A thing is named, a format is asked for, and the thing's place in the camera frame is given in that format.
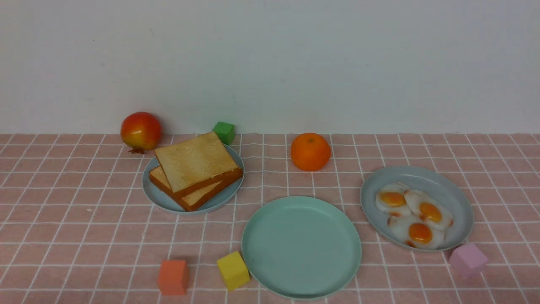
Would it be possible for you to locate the toast slice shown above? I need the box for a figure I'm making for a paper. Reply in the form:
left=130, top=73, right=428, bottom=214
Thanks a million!
left=149, top=166, right=243, bottom=212
left=154, top=132, right=243, bottom=198

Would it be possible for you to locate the fried egg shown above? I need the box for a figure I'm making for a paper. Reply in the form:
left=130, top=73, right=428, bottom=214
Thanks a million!
left=375, top=182, right=413, bottom=217
left=387, top=215, right=445, bottom=250
left=404, top=189, right=454, bottom=231

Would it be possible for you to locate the orange tangerine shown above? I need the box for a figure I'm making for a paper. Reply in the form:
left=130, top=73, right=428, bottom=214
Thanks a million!
left=290, top=133, right=332, bottom=171

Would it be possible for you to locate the green foam cube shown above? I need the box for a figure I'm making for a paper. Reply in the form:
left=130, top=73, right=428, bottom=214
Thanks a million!
left=213, top=121, right=236, bottom=146

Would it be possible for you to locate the teal green centre plate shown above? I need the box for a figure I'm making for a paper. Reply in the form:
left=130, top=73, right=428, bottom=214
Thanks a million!
left=241, top=196, right=362, bottom=300

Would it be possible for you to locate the light blue bread plate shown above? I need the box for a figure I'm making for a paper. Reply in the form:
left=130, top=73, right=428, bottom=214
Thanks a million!
left=141, top=158, right=244, bottom=216

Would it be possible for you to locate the yellow foam cube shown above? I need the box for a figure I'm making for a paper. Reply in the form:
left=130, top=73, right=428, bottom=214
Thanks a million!
left=216, top=251, right=251, bottom=292

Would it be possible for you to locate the orange foam cube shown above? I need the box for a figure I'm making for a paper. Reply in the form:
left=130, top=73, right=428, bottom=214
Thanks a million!
left=158, top=260, right=190, bottom=296

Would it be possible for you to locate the fried egg front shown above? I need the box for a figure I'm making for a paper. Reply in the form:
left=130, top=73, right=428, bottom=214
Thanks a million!
left=387, top=215, right=445, bottom=250

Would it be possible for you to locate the grey blue egg plate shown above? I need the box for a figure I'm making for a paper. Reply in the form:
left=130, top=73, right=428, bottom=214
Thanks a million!
left=359, top=166, right=474, bottom=252

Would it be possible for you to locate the pink checked tablecloth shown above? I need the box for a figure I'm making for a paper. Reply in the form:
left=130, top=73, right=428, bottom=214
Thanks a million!
left=0, top=133, right=540, bottom=304

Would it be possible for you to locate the pink foam cube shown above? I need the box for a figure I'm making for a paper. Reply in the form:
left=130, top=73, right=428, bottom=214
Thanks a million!
left=449, top=242, right=489, bottom=278

